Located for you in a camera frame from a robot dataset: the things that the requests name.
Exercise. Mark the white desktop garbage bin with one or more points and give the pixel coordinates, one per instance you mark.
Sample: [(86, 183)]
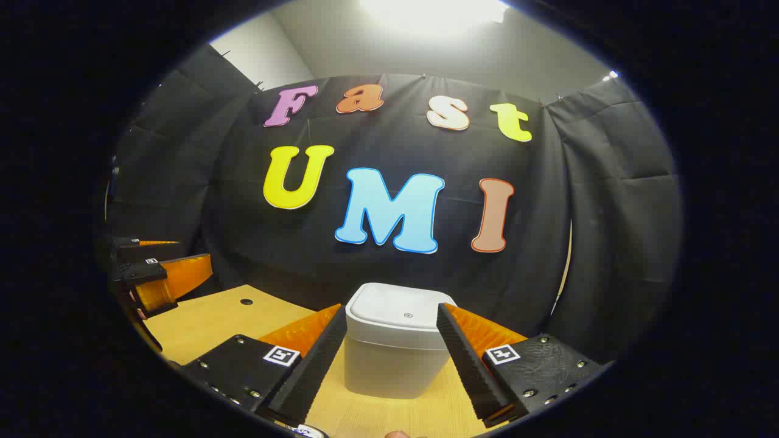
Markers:
[(395, 353)]

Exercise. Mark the small ceiling light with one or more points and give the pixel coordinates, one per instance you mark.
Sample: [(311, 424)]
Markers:
[(610, 76)]

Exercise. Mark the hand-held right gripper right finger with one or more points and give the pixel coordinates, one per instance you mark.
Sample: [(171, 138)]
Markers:
[(465, 365)]

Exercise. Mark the wooden desktop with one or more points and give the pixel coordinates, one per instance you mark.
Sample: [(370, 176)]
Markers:
[(213, 322)]

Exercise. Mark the silver blue pop can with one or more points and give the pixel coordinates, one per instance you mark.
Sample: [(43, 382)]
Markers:
[(310, 432)]

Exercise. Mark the large ceiling light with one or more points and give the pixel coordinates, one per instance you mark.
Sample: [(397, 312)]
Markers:
[(432, 12)]

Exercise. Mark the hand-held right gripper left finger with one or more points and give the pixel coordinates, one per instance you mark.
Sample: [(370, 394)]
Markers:
[(316, 365)]

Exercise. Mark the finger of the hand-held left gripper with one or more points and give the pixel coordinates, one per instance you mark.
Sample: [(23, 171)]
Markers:
[(182, 280), (143, 250)]

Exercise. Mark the black backdrop cloth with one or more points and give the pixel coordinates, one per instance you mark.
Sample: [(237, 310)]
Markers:
[(243, 243)]

